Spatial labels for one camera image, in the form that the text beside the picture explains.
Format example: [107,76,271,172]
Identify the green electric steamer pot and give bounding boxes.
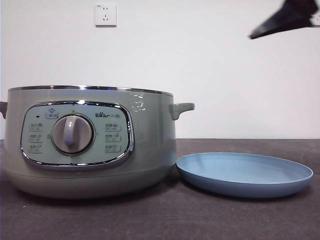
[0,85,196,200]

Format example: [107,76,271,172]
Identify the blue round plate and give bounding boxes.
[175,151,315,200]

